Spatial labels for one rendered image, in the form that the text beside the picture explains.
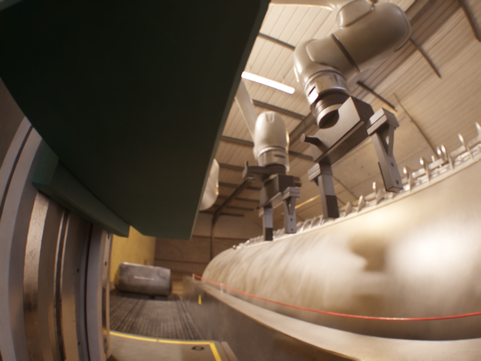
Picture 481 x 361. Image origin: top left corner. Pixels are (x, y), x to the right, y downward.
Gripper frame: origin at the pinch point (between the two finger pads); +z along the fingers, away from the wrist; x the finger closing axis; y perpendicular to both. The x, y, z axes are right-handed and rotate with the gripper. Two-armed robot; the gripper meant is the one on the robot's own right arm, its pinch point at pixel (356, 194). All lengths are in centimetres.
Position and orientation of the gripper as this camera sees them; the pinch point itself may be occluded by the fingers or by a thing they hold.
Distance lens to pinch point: 32.0
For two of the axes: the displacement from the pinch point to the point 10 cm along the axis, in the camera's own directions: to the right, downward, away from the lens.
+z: 0.0, 9.1, -4.1
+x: 2.6, -3.9, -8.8
